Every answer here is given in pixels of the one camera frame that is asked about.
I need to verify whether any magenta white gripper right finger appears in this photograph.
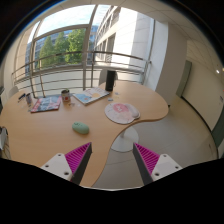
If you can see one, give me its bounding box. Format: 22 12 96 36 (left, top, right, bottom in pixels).
133 143 182 185

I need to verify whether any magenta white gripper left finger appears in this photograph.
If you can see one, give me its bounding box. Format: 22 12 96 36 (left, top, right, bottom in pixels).
42 143 92 185

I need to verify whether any mint green computer mouse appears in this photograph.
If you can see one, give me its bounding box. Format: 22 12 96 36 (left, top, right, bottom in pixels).
72 122 89 134

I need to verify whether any round pink white mouse pad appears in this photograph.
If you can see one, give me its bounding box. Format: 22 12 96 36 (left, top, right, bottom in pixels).
104 103 140 124

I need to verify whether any white round table base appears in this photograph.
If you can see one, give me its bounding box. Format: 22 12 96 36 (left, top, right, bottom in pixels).
111 127 139 153

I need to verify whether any red pink magazine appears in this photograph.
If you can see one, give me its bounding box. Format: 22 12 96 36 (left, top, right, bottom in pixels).
31 96 61 113

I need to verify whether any light blue open magazine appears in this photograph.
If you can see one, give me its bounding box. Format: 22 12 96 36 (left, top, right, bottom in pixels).
73 87 109 105

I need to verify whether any red white tin can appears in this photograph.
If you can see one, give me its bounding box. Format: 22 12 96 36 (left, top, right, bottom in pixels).
61 89 70 102

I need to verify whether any small grey cup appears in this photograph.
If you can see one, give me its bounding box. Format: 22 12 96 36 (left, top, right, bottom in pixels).
26 93 32 105

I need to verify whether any white chair at left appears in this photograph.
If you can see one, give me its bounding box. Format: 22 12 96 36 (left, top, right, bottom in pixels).
8 86 19 99

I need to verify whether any black cylindrical speaker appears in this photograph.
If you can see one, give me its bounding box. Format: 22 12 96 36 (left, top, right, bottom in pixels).
105 70 116 91

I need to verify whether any dark green door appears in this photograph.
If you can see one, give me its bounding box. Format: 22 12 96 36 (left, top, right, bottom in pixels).
176 60 192 97

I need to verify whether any metal window railing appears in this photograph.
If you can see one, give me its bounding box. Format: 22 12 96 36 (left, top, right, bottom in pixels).
12 50 150 97

